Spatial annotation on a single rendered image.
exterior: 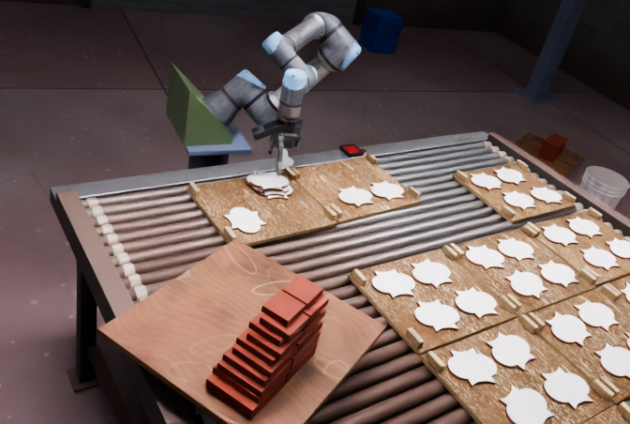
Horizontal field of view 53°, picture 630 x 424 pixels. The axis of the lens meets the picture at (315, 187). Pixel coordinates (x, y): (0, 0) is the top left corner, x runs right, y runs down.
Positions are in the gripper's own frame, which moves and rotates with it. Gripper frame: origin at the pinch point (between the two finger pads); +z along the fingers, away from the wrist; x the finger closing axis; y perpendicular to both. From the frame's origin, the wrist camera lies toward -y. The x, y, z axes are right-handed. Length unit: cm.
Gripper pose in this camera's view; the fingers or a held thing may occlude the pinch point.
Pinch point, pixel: (272, 165)
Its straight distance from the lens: 222.1
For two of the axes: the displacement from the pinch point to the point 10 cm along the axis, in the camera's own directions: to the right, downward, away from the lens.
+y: 9.4, 0.2, 3.3
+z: -2.0, 8.4, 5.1
